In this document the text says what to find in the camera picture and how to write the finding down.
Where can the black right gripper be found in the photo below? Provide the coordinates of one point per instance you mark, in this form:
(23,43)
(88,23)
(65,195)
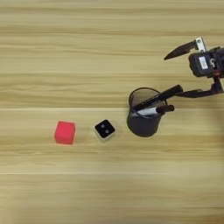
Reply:
(220,62)

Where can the black mesh pen cup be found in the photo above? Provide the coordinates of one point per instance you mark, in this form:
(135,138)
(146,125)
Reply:
(143,124)

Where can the small black and white cube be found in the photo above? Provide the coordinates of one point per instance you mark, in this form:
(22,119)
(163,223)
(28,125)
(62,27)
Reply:
(104,129)

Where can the red cube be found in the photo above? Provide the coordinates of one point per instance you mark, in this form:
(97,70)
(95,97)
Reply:
(64,132)

